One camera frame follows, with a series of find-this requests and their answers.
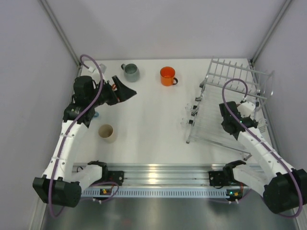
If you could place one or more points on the grey ceramic mug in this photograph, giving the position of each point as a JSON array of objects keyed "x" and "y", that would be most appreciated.
[{"x": 131, "y": 72}]

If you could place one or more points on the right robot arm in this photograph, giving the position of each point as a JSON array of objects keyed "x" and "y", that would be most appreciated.
[{"x": 281, "y": 186}]

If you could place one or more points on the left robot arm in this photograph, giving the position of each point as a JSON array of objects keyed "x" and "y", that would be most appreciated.
[{"x": 58, "y": 184}]

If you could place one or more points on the beige cup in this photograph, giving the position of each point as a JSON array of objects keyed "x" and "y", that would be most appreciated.
[{"x": 107, "y": 133}]

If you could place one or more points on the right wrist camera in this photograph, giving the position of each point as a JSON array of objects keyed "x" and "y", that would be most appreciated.
[{"x": 246, "y": 108}]

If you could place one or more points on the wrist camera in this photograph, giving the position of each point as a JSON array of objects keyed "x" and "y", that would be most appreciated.
[
  {"x": 96, "y": 74},
  {"x": 246, "y": 108}
]

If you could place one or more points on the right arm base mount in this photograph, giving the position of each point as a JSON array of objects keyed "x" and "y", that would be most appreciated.
[{"x": 224, "y": 177}]

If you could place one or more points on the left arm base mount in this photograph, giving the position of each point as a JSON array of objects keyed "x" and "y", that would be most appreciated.
[{"x": 108, "y": 175}]

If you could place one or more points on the orange mug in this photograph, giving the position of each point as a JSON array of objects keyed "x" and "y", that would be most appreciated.
[{"x": 167, "y": 76}]

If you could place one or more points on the metal dish rack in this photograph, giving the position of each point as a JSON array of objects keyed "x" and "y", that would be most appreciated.
[{"x": 226, "y": 81}]

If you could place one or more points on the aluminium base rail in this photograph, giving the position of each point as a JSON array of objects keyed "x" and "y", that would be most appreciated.
[{"x": 165, "y": 175}]

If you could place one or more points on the slotted cable duct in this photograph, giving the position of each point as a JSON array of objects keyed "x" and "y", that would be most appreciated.
[{"x": 158, "y": 193}]

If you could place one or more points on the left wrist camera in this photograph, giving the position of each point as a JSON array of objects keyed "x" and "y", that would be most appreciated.
[{"x": 96, "y": 74}]

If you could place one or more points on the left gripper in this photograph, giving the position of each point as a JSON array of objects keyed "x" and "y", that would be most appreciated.
[{"x": 123, "y": 93}]

